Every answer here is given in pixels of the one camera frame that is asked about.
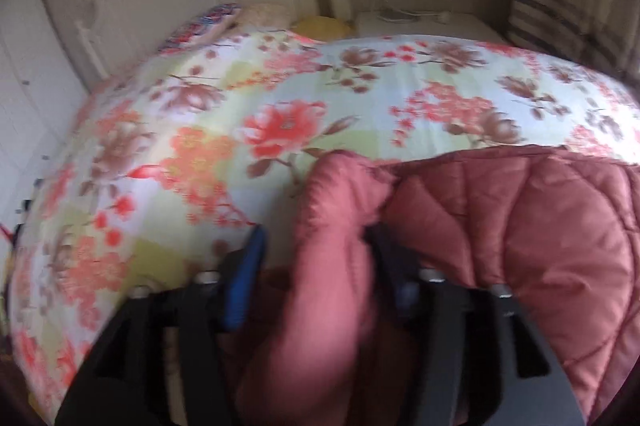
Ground cream floral pillow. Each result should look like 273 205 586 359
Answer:
234 3 294 32

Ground yellow pillow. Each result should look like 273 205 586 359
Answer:
291 16 352 42

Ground white wardrobe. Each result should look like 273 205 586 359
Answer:
0 0 87 228

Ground white bedside table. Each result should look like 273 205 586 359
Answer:
355 12 506 44

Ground floral bed sheet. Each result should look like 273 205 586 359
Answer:
9 31 639 422

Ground pink quilted comforter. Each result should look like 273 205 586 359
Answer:
234 146 639 425

